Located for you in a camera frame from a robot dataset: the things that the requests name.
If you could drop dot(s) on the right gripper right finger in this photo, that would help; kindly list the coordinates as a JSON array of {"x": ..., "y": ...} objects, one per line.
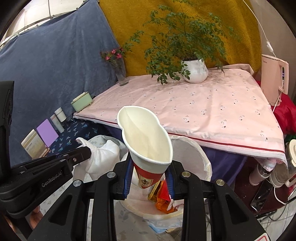
[{"x": 230, "y": 219}]

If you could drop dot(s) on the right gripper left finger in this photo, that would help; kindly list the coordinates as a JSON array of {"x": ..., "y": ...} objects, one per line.
[{"x": 127, "y": 178}]

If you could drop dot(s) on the white cotton glove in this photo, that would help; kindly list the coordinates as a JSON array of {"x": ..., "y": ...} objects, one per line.
[{"x": 104, "y": 155}]

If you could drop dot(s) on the large orange wrapper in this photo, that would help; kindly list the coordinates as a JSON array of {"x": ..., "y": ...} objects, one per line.
[{"x": 164, "y": 206}]

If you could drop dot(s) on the black gold cigarette box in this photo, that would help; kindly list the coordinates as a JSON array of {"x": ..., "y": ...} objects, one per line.
[{"x": 153, "y": 194}]

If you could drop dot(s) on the red paper cup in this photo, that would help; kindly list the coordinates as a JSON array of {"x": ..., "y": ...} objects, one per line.
[{"x": 148, "y": 142}]

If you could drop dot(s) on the red paper packet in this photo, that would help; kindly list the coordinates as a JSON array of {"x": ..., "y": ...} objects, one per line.
[{"x": 163, "y": 193}]

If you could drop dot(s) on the operator hand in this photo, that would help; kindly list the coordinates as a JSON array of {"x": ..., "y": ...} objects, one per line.
[{"x": 35, "y": 217}]

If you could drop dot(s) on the open beige book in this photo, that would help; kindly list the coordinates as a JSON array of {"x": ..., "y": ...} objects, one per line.
[{"x": 34, "y": 145}]

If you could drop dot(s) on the purple notebook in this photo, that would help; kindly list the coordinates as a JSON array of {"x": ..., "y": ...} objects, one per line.
[{"x": 47, "y": 133}]

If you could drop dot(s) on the floral table cloth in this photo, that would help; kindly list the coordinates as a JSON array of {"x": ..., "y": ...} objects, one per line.
[{"x": 111, "y": 219}]

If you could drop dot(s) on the navy floral cloth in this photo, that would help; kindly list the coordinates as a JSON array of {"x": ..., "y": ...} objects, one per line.
[{"x": 76, "y": 129}]

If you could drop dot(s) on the white blender appliance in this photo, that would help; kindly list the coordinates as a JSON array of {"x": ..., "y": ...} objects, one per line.
[{"x": 284, "y": 173}]

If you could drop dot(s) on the tall white bottle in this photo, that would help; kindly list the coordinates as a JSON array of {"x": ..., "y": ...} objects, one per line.
[{"x": 57, "y": 123}]

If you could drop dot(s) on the white lidded jar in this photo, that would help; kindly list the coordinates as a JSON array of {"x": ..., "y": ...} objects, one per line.
[{"x": 60, "y": 115}]

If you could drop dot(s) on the green tissue box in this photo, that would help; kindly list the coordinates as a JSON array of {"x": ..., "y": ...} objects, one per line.
[{"x": 81, "y": 101}]

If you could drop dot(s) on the pink bed cover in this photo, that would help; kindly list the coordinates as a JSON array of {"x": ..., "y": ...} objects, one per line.
[{"x": 228, "y": 111}]

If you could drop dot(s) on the red cloth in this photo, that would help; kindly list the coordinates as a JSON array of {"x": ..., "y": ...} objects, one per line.
[{"x": 285, "y": 114}]

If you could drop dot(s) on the blue velvet backdrop cloth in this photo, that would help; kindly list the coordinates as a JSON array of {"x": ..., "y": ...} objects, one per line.
[{"x": 51, "y": 65}]

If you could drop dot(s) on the pink electric kettle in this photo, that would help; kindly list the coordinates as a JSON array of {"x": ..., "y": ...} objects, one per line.
[{"x": 274, "y": 78}]

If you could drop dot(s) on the glass vase pink flowers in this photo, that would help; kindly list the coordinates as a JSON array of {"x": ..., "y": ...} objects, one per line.
[{"x": 115, "y": 58}]

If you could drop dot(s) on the green plant white pot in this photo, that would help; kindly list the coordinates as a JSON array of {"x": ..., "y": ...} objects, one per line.
[{"x": 181, "y": 37}]

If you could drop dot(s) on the yellow backdrop cloth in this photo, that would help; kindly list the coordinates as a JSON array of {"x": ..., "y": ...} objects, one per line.
[{"x": 241, "y": 34}]

